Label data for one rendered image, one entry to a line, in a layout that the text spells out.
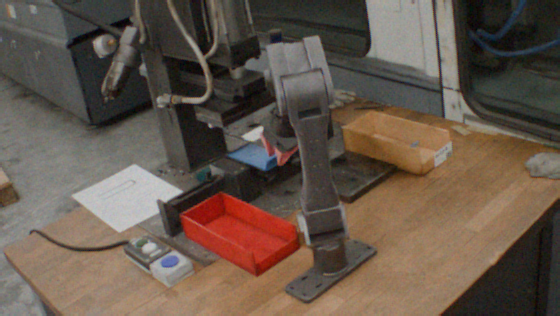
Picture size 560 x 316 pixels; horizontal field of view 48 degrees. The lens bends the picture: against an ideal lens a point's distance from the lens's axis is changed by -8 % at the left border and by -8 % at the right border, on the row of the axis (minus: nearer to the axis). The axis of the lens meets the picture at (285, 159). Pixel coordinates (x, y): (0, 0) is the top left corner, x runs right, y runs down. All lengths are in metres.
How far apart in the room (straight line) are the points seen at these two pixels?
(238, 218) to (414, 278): 0.46
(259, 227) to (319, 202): 0.29
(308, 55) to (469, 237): 0.51
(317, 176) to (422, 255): 0.29
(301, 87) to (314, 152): 0.13
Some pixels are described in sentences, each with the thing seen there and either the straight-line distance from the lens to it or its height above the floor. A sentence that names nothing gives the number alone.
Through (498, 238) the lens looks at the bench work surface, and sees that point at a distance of 1.38.
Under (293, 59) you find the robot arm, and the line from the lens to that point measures 1.17.
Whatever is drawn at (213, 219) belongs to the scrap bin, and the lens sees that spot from 1.56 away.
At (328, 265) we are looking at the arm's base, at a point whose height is 0.94.
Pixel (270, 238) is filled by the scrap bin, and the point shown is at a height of 0.90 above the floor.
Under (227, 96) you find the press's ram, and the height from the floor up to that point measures 1.15.
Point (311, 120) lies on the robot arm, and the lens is 1.13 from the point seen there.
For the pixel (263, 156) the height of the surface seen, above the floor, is 0.99.
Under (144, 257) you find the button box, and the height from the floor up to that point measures 0.93.
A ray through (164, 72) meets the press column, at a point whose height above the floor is 1.18.
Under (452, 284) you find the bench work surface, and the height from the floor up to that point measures 0.90.
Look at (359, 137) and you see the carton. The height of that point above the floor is 0.96.
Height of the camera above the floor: 1.69
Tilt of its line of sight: 27 degrees down
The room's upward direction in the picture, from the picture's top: 10 degrees counter-clockwise
